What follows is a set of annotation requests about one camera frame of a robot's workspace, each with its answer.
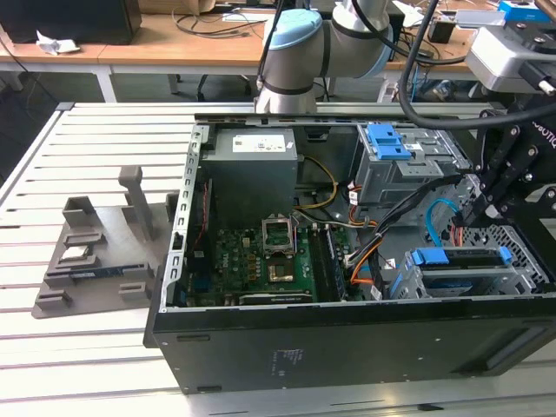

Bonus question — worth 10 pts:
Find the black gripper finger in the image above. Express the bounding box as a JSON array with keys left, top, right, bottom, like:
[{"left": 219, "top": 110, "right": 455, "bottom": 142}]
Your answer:
[
  {"left": 485, "top": 183, "right": 556, "bottom": 228},
  {"left": 460, "top": 124, "right": 540, "bottom": 227}
]

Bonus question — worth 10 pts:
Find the grey metal drive cage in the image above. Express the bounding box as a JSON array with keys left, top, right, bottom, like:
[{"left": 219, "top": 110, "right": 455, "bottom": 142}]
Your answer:
[{"left": 354, "top": 123, "right": 474, "bottom": 209}]

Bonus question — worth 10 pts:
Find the blue cardboard box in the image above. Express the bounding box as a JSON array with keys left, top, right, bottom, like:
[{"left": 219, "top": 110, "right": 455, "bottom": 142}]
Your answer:
[{"left": 497, "top": 0, "right": 544, "bottom": 23}]

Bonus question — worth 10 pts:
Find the blue plastic drive latch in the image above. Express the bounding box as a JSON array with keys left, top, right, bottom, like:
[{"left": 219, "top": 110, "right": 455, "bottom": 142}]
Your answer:
[{"left": 366, "top": 123, "right": 414, "bottom": 161}]

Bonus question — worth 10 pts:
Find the white power strip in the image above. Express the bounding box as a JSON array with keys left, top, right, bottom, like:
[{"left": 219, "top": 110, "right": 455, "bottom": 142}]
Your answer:
[{"left": 376, "top": 80, "right": 400, "bottom": 104}]

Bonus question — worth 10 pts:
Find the black speaker box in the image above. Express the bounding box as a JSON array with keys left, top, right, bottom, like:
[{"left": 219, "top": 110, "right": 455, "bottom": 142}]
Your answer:
[{"left": 388, "top": 11, "right": 407, "bottom": 60}]

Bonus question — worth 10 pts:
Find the black RAM slot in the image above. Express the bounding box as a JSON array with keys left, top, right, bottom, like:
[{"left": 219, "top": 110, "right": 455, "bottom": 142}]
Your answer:
[
  {"left": 310, "top": 228, "right": 338, "bottom": 301},
  {"left": 326, "top": 228, "right": 349, "bottom": 299}
]

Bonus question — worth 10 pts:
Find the metal socket cover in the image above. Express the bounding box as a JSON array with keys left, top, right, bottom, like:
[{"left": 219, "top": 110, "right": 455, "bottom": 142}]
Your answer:
[{"left": 261, "top": 215, "right": 297, "bottom": 257}]

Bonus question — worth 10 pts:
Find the black PC case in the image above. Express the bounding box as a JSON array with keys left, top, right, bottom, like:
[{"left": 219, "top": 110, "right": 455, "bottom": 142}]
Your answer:
[{"left": 142, "top": 111, "right": 556, "bottom": 395}]

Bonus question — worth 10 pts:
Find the CPU socket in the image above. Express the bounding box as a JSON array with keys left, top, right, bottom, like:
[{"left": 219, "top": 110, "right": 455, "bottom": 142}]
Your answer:
[{"left": 267, "top": 256, "right": 297, "bottom": 284}]

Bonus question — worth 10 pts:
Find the grey power supply unit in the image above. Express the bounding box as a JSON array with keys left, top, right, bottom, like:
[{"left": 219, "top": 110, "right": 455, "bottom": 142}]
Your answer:
[{"left": 200, "top": 129, "right": 301, "bottom": 219}]

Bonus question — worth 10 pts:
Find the black expansion slot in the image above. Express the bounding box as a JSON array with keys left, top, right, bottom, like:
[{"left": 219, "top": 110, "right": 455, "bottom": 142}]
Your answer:
[{"left": 236, "top": 291, "right": 315, "bottom": 305}]

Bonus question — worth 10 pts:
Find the green motherboard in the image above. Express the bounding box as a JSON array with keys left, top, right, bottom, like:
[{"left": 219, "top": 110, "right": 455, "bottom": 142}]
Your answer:
[{"left": 186, "top": 223, "right": 348, "bottom": 306}]

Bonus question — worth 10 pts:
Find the wooden desk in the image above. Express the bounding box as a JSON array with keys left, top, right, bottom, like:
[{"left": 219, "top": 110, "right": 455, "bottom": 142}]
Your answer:
[
  {"left": 0, "top": 41, "right": 115, "bottom": 104},
  {"left": 93, "top": 0, "right": 556, "bottom": 105}
]

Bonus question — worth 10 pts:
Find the grey parts rack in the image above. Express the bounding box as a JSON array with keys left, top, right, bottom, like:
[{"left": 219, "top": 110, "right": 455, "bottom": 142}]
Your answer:
[{"left": 30, "top": 164, "right": 180, "bottom": 321}]

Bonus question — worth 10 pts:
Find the blue RAM stick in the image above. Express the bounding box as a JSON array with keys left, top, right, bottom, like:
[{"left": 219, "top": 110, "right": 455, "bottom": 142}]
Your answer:
[{"left": 71, "top": 268, "right": 126, "bottom": 281}]

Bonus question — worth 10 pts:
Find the silver CPU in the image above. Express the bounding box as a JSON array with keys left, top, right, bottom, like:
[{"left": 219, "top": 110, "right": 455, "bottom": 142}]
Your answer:
[{"left": 58, "top": 247, "right": 93, "bottom": 262}]

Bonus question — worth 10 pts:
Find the large black box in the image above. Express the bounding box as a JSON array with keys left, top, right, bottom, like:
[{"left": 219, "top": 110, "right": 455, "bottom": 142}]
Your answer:
[{"left": 0, "top": 0, "right": 142, "bottom": 47}]

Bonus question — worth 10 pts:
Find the crumpled white paper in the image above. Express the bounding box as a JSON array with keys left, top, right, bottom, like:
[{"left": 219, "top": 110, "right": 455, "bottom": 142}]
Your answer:
[{"left": 35, "top": 29, "right": 83, "bottom": 56}]

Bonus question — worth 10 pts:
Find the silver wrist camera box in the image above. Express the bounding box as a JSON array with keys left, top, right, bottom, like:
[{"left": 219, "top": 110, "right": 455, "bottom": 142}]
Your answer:
[{"left": 468, "top": 24, "right": 556, "bottom": 93}]

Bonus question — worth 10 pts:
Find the black cable bundle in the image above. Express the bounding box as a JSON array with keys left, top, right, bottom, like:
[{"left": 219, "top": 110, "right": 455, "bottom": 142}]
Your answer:
[{"left": 347, "top": 173, "right": 462, "bottom": 267}]

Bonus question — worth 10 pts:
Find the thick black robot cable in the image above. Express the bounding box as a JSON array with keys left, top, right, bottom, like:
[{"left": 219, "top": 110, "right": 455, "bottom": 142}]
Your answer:
[{"left": 398, "top": 0, "right": 518, "bottom": 132}]

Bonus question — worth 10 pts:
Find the yellow wire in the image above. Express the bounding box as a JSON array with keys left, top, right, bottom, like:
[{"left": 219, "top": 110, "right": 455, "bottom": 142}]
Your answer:
[{"left": 299, "top": 156, "right": 341, "bottom": 209}]

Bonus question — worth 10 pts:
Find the orange wire bundle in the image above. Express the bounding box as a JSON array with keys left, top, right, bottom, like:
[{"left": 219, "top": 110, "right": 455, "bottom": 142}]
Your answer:
[{"left": 349, "top": 236, "right": 384, "bottom": 287}]

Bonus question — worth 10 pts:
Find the thin black cable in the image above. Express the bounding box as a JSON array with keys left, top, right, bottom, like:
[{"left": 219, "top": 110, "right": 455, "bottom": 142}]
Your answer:
[{"left": 255, "top": 0, "right": 287, "bottom": 90}]

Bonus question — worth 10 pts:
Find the red wire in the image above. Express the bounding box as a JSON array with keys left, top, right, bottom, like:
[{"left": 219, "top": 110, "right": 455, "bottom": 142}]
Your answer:
[{"left": 193, "top": 177, "right": 213, "bottom": 257}]

